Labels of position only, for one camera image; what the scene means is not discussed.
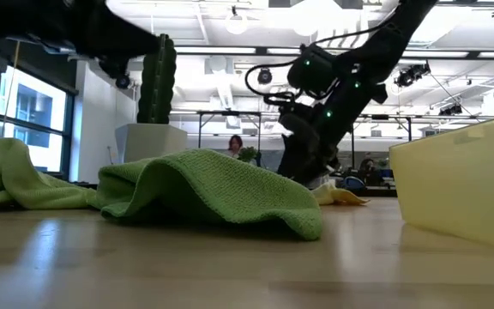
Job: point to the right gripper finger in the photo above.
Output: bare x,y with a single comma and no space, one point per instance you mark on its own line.
298,146
326,159

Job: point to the yellow microfiber towel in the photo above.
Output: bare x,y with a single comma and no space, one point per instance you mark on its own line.
337,197

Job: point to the light green microfiber towel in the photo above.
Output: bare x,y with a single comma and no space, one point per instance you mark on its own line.
24,180

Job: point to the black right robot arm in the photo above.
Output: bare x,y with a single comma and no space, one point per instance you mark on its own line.
384,47

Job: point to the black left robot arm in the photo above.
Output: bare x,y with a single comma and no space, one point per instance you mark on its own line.
80,26

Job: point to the yellow translucent plastic basket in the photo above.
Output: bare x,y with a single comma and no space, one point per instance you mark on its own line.
465,180

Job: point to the blue rounded background object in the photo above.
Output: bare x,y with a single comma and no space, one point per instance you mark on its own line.
354,183

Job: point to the black metal background stand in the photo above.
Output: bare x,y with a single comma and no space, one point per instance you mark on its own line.
380,116
230,113

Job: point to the small green background plant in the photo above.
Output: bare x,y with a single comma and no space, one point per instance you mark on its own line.
248,153

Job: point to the person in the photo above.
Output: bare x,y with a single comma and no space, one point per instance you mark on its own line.
235,143

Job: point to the black ceiling spotlight cluster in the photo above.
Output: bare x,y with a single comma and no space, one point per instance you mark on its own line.
450,110
412,74

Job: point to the long ceiling tube lamp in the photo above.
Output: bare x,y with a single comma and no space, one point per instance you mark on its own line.
435,54

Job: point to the green cactus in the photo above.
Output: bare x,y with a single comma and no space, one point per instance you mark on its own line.
157,81

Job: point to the dark framed window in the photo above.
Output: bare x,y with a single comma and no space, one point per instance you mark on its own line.
37,107

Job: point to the black aluminium table frame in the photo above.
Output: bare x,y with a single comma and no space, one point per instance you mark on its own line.
380,192

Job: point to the round black ceiling camera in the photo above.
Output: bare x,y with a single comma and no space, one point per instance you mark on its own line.
123,81
264,76

